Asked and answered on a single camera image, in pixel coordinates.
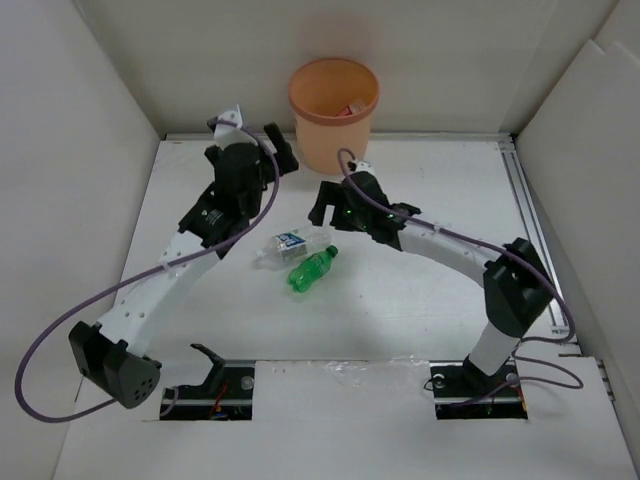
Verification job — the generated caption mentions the red label clear bottle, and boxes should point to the red label clear bottle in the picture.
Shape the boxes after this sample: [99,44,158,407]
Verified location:
[336,102,366,117]

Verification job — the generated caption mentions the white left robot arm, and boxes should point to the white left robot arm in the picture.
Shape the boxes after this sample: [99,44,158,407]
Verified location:
[69,118,299,409]

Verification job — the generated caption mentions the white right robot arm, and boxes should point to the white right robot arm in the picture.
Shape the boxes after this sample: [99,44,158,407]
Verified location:
[308,169,552,394]

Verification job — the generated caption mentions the orange plastic bin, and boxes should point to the orange plastic bin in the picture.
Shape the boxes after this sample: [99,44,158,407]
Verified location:
[288,57,380,175]

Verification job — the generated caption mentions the blue white label bottle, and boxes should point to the blue white label bottle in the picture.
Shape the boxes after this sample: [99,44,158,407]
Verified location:
[254,225,331,270]

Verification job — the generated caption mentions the green plastic bottle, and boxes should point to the green plastic bottle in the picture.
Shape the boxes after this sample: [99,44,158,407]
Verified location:
[287,245,339,293]

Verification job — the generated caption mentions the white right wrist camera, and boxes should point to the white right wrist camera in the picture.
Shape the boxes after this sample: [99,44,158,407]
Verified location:
[347,160,376,176]

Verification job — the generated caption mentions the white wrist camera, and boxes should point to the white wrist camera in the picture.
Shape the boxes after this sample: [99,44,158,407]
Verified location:
[347,160,376,176]
[207,104,248,149]

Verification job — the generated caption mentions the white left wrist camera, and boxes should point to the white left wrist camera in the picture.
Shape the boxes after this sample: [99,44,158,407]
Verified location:
[207,104,248,149]

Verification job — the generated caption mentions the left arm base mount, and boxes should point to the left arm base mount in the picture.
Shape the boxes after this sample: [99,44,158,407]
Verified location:
[158,343,256,422]

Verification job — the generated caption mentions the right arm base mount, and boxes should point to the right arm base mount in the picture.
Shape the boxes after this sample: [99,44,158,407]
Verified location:
[423,359,528,420]

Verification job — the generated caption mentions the aluminium frame rail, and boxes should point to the aluminium frame rail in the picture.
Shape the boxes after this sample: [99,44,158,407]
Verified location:
[164,131,616,406]

